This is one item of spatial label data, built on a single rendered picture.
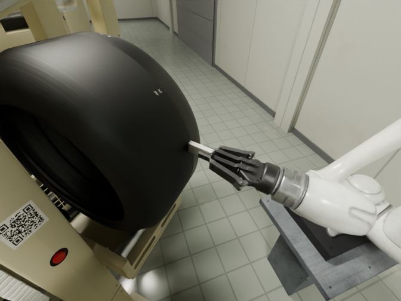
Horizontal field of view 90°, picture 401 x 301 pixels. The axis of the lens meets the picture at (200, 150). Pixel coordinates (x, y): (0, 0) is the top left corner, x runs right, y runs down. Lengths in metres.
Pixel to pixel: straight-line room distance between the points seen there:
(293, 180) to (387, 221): 0.57
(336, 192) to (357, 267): 0.72
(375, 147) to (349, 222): 0.24
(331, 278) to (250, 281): 0.70
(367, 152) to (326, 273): 0.61
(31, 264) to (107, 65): 0.47
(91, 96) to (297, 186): 0.46
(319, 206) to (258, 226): 1.40
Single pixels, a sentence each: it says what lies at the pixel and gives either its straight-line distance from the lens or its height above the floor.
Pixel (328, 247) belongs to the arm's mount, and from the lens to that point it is 1.12.
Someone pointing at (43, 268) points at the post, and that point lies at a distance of 0.67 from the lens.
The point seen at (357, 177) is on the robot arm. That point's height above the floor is 0.99.
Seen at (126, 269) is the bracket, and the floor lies 0.92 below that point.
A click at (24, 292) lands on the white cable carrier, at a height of 1.05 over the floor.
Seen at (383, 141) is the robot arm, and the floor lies 1.28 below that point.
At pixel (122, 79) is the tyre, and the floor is 1.43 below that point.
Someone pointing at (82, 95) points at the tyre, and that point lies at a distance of 0.44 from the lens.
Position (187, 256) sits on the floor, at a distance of 1.72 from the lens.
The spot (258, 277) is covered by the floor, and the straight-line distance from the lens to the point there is 1.72.
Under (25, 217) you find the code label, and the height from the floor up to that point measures 1.23.
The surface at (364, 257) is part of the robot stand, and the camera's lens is 1.26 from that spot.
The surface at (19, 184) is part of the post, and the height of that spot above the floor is 1.30.
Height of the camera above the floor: 1.60
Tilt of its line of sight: 41 degrees down
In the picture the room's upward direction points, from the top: straight up
